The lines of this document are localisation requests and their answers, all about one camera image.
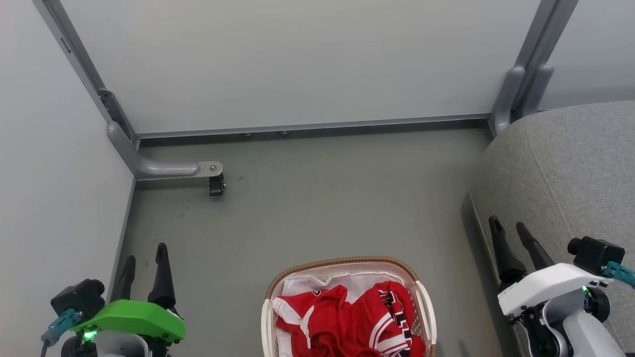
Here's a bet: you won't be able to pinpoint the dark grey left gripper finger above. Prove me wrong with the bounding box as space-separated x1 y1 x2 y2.
147 242 178 313
110 255 136 303

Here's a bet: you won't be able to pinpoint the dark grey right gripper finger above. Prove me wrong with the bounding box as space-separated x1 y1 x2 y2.
516 222 555 272
489 216 527 292

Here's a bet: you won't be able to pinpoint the red white shorts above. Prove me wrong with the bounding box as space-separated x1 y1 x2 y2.
272 285 358 357

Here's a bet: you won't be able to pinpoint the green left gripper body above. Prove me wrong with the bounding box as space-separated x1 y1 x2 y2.
74 299 187 344

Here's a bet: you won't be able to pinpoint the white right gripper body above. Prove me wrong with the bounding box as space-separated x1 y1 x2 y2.
498 263 613 318

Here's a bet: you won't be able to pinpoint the grey fabric sofa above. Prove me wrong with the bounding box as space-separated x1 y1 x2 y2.
469 101 635 357

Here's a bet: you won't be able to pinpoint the white garment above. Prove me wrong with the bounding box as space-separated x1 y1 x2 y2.
275 272 405 357

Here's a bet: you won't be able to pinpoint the grey partition bottom rail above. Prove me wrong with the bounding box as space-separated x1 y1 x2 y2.
135 114 492 140

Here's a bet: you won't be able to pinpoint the teal cable connector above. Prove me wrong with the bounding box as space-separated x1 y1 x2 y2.
41 308 82 347
603 261 635 288

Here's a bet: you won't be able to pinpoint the grey partition foot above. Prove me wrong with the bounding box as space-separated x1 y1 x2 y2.
107 121 224 181

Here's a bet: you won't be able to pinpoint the red jersey with white stripes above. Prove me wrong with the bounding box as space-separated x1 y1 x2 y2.
317 281 427 357

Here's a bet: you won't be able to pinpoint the grey partition post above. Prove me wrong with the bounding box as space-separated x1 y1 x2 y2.
32 0 142 149
489 0 580 137

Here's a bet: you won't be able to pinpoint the white laundry basket brown rim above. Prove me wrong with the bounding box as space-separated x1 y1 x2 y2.
261 256 438 357

